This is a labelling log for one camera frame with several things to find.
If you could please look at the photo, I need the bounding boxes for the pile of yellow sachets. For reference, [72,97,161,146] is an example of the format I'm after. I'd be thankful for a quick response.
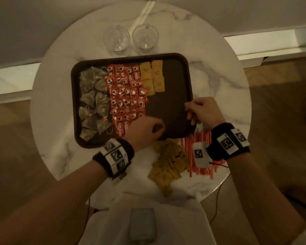
[148,138,190,197]

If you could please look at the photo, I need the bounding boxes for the black left wristband with markers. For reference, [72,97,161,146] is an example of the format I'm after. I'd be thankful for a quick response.
[92,138,135,179]

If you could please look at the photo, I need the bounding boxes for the red Nescafe sachets group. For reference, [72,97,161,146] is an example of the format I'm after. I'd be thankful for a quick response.
[104,63,150,137]

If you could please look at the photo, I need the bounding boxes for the person's white trousers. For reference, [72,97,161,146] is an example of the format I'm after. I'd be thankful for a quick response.
[78,192,217,245]

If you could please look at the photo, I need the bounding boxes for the round white marble table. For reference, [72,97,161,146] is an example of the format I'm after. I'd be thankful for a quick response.
[0,27,306,105]

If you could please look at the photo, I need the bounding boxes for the pile of orange stick packets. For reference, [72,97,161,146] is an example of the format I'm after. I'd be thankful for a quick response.
[181,129,227,179]

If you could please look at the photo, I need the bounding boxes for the person's right forearm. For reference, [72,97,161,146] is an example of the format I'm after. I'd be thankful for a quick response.
[227,153,306,245]

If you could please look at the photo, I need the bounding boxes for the black wristband with markers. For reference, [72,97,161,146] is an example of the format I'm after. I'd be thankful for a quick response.
[206,122,250,161]
[92,138,135,179]

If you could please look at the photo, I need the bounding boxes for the person's left hand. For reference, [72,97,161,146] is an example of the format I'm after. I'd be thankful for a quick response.
[123,116,166,152]

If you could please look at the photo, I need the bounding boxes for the black camera cable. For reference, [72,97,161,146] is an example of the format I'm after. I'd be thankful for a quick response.
[209,162,230,225]
[75,196,91,245]

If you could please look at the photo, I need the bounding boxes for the black right camera cable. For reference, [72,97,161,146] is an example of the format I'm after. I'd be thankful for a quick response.
[209,162,230,225]

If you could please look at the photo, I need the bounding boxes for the black right wristband with markers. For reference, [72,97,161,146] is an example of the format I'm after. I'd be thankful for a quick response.
[206,122,250,161]

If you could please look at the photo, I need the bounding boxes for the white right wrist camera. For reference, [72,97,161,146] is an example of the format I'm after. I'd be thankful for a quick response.
[192,142,212,168]

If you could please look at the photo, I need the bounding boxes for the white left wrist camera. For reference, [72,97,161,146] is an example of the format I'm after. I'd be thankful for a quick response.
[112,172,128,185]

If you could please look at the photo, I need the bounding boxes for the clear glass cup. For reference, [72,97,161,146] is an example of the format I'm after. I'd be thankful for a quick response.
[132,23,159,52]
[104,25,131,54]

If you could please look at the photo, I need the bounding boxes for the neat cluster of tea bags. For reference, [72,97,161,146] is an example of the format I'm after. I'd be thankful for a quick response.
[78,66,113,141]

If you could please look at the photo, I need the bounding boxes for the neat columns of sugar packets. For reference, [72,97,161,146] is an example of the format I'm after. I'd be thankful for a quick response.
[139,60,166,96]

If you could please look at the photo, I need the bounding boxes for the person's right hand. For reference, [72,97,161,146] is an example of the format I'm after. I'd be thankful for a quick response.
[185,97,226,130]

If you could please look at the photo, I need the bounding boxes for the dark brown tray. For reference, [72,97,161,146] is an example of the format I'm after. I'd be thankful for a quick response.
[71,53,197,149]

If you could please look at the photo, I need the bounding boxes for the person's left forearm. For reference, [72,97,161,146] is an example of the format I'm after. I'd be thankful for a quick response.
[0,160,107,245]

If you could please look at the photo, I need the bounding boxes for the black left camera cable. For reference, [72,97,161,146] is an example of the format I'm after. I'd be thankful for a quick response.
[75,196,91,245]

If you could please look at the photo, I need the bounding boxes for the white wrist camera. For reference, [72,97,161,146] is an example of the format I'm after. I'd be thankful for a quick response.
[112,172,128,185]
[192,142,212,168]

